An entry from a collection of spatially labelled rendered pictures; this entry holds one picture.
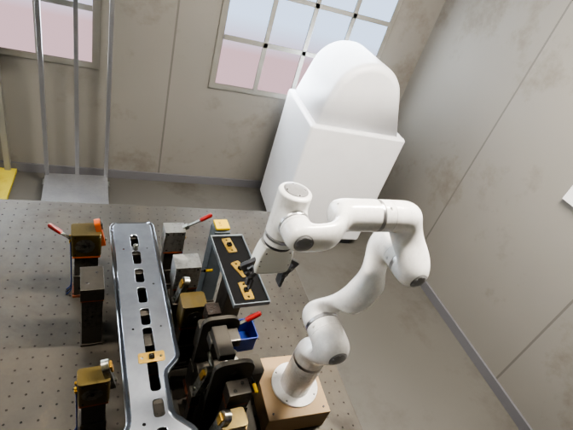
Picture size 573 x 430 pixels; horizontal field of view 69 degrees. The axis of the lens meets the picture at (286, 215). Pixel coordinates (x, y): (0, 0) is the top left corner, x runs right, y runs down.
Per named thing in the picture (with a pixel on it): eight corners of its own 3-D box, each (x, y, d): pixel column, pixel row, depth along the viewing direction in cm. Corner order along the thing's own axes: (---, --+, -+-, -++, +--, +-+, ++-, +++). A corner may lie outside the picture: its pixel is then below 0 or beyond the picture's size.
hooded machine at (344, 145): (330, 200, 449) (393, 47, 358) (358, 246, 396) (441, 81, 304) (253, 194, 416) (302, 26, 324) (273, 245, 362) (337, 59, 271)
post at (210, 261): (194, 291, 205) (210, 222, 181) (210, 289, 209) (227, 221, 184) (198, 303, 200) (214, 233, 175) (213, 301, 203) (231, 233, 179)
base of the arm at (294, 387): (305, 359, 178) (320, 333, 167) (324, 402, 165) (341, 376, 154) (264, 368, 169) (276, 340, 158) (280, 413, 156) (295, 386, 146)
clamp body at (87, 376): (68, 428, 143) (66, 369, 123) (106, 420, 148) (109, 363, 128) (68, 447, 138) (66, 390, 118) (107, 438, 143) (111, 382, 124)
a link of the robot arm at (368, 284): (306, 351, 141) (292, 311, 153) (332, 353, 148) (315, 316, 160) (406, 249, 120) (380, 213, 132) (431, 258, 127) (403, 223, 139)
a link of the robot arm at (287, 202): (303, 245, 105) (291, 221, 111) (320, 202, 97) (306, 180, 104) (272, 245, 101) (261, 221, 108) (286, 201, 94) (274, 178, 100)
